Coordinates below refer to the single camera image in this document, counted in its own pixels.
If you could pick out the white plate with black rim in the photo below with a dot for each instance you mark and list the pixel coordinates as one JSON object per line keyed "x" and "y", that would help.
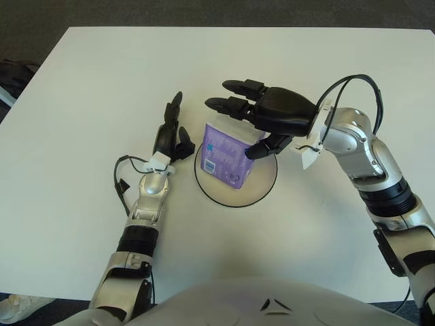
{"x": 261, "y": 183}

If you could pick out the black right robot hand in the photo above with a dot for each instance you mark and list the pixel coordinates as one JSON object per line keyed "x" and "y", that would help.
{"x": 282, "y": 112}

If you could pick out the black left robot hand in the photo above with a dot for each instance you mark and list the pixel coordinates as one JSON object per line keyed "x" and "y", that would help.
{"x": 164, "y": 139}

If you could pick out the grey robot torso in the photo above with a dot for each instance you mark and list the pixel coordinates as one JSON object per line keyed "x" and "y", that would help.
{"x": 221, "y": 305}

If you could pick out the purple tissue paper pack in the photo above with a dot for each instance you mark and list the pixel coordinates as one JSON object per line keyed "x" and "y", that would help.
{"x": 221, "y": 153}

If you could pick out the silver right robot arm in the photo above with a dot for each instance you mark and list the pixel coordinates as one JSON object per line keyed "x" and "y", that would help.
{"x": 350, "y": 136}

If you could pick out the white shoe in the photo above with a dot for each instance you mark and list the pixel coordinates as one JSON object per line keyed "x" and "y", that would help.
{"x": 20, "y": 304}

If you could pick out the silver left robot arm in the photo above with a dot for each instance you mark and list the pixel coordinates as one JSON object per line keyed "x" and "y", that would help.
{"x": 153, "y": 185}

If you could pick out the black bag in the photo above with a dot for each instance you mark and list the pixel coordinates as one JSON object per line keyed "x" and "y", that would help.
{"x": 13, "y": 78}

